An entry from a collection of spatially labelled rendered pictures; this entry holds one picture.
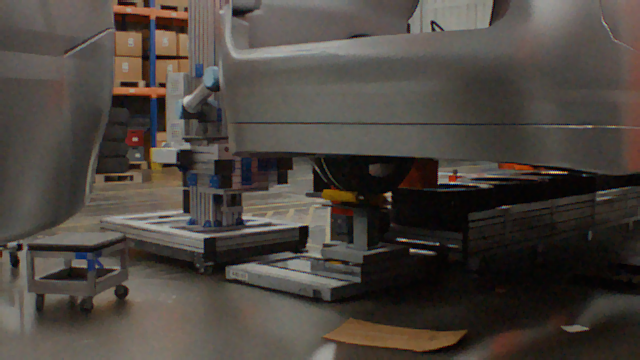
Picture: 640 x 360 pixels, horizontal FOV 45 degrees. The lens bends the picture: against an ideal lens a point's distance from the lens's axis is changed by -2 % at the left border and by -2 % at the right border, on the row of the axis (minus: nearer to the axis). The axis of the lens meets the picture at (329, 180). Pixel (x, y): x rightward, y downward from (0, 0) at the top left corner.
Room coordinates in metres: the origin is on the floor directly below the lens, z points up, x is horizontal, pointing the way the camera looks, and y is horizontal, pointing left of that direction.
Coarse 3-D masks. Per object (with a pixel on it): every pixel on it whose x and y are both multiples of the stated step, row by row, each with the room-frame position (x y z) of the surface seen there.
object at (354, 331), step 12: (348, 324) 3.43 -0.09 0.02; (360, 324) 3.43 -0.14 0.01; (372, 324) 3.44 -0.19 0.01; (324, 336) 3.23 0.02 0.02; (336, 336) 3.25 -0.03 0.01; (348, 336) 3.26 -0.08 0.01; (360, 336) 3.26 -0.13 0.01; (372, 336) 3.26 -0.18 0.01; (384, 336) 3.26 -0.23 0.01; (396, 336) 3.25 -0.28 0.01; (408, 336) 3.25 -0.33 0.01; (420, 336) 3.24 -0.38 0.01; (432, 336) 3.25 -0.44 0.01; (444, 336) 3.22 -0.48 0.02; (456, 336) 3.18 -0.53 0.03; (408, 348) 3.07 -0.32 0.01; (420, 348) 3.08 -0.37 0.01; (432, 348) 3.05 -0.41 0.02
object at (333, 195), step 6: (324, 192) 4.28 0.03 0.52; (330, 192) 4.25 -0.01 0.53; (336, 192) 4.23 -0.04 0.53; (342, 192) 4.20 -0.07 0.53; (348, 192) 4.18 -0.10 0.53; (354, 192) 4.15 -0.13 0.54; (360, 192) 4.16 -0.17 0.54; (324, 198) 4.29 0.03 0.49; (330, 198) 4.25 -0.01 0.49; (336, 198) 4.22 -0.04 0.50; (342, 198) 4.19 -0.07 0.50; (348, 198) 4.16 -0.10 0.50; (354, 198) 4.13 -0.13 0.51; (360, 198) 4.13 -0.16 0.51
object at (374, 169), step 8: (400, 160) 4.33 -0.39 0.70; (360, 168) 4.06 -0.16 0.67; (368, 168) 4.40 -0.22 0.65; (376, 168) 4.38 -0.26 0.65; (384, 168) 4.34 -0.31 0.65; (392, 168) 4.31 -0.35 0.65; (400, 168) 4.30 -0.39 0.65; (368, 176) 4.11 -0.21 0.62; (376, 176) 4.15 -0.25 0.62; (384, 176) 4.22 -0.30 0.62; (392, 176) 4.25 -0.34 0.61
